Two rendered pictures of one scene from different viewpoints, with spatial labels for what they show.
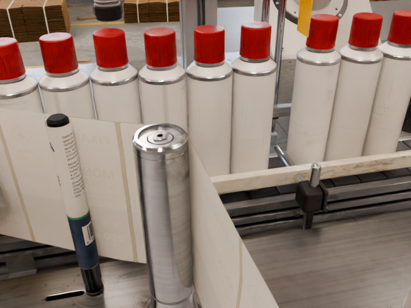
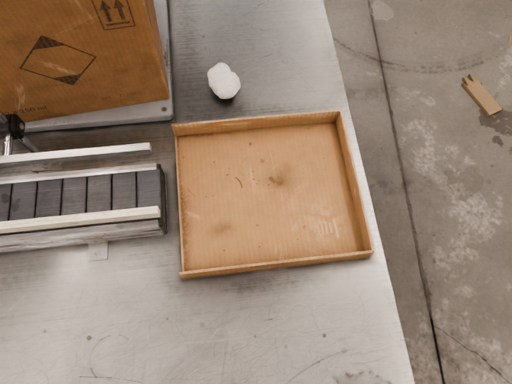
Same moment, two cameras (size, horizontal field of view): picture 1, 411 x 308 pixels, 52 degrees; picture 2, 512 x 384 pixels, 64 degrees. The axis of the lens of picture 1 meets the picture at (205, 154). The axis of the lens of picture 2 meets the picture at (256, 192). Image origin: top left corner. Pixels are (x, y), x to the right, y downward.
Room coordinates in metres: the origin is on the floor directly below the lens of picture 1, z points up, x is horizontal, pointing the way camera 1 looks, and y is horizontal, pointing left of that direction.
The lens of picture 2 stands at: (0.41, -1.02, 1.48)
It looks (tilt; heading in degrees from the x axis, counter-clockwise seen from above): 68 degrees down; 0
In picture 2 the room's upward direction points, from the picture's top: 5 degrees clockwise
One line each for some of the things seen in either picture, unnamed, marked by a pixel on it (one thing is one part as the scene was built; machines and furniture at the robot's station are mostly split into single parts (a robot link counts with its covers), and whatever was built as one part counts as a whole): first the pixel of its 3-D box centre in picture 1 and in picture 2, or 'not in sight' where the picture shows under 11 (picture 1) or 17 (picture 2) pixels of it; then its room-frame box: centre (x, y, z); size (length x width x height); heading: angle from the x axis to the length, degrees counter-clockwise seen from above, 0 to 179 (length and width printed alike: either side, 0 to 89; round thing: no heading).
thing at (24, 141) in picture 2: not in sight; (24, 153); (0.67, -0.66, 0.91); 0.07 x 0.03 x 0.16; 12
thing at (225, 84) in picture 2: not in sight; (223, 79); (0.89, -0.94, 0.85); 0.08 x 0.07 x 0.04; 174
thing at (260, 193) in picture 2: not in sight; (267, 189); (0.67, -1.04, 0.85); 0.30 x 0.26 x 0.04; 102
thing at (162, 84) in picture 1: (165, 119); not in sight; (0.43, 0.05, 0.98); 0.05 x 0.05 x 0.20
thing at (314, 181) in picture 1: (311, 205); not in sight; (0.39, -0.12, 0.89); 0.03 x 0.03 x 0.12; 12
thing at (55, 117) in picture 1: (78, 215); not in sight; (0.27, 0.11, 0.97); 0.02 x 0.02 x 0.19
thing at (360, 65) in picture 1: (352, 97); not in sight; (0.49, -0.19, 0.98); 0.05 x 0.05 x 0.20
